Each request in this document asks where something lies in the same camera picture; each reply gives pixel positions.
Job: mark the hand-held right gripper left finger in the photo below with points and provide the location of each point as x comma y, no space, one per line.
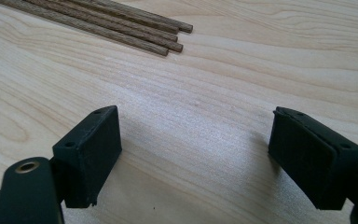
90,155

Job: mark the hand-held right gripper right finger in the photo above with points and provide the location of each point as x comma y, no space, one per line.
313,161

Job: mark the row of wooden chopsticks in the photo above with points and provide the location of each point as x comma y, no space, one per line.
121,25

